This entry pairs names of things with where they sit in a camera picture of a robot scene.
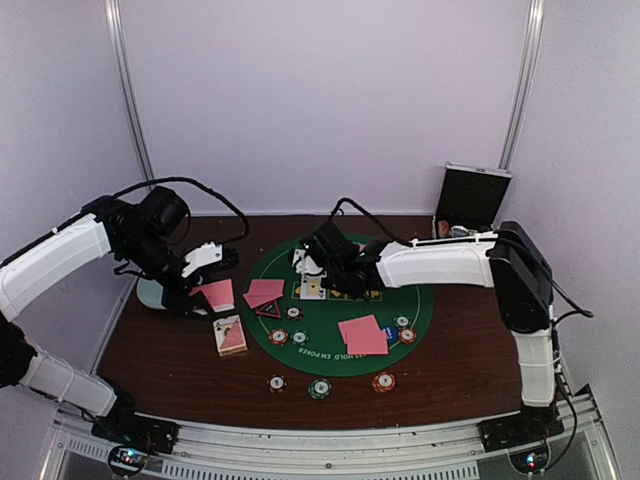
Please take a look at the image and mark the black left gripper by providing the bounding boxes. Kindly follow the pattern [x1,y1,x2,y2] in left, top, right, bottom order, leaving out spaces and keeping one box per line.
[120,232,217,322]

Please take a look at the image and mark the five of diamonds card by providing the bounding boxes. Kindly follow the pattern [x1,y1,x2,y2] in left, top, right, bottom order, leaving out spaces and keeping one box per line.
[292,248,325,277]

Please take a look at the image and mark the red-backed playing card deck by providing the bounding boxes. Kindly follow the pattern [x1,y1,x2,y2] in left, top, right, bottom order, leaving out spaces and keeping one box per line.
[191,278,235,313]

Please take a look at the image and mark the blue small blind button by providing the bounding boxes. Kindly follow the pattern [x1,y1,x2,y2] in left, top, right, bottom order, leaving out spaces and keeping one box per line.
[381,326,398,344]

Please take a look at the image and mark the black red triangular dealer marker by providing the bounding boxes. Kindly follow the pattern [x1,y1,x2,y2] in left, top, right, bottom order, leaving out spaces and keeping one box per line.
[256,300,282,319]

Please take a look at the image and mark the orange chip stack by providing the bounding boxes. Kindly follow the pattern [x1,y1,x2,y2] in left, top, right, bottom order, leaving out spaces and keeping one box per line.
[371,372,396,393]

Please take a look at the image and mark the green chip stack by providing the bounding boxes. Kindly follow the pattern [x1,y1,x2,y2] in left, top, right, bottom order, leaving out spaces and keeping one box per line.
[307,378,332,400]

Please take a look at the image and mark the red black chip stack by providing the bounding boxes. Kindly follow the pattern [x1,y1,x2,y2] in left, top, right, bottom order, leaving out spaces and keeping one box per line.
[268,375,287,393]

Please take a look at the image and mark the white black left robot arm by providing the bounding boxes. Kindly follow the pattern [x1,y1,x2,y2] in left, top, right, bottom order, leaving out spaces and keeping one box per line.
[1,187,225,444]

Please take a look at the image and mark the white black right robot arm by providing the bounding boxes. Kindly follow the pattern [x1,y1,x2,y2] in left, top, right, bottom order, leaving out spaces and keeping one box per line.
[303,221,559,442]

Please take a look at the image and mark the light blue flower plate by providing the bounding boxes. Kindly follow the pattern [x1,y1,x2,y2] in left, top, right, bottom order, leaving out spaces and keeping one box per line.
[136,278,166,310]

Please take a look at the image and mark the round green poker mat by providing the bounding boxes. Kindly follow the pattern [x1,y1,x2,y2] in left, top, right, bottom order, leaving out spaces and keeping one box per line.
[243,239,434,377]

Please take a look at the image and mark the chips inside case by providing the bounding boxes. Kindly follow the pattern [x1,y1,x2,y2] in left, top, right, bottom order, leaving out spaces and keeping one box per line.
[436,220,478,239]

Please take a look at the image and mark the gold playing card box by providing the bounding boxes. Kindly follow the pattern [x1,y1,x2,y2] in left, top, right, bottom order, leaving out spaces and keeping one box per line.
[212,314,247,357]

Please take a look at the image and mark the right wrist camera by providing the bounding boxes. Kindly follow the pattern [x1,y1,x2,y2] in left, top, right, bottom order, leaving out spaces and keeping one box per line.
[300,220,358,267]

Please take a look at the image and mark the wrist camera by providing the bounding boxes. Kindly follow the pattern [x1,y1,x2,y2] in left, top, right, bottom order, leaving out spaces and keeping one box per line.
[300,220,358,267]
[181,242,239,278]

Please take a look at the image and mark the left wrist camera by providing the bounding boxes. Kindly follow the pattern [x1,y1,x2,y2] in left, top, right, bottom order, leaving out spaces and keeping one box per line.
[181,242,239,278]

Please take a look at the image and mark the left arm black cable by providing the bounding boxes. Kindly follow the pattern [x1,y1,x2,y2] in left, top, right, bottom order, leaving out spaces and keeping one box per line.
[117,174,251,244]

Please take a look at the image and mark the metal front rail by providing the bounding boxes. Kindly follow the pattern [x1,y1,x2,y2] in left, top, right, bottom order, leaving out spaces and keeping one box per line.
[36,393,621,479]

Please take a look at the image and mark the left aluminium frame post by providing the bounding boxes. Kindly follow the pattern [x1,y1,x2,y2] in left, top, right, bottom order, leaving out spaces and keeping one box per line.
[104,0,155,181]

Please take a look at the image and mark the aluminium frame post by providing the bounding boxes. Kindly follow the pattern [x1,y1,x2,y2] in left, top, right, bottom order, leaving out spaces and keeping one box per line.
[104,0,155,181]
[498,0,545,170]

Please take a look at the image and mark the right aluminium frame post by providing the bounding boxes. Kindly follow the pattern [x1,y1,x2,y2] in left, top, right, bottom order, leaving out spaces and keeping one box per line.
[498,0,545,170]

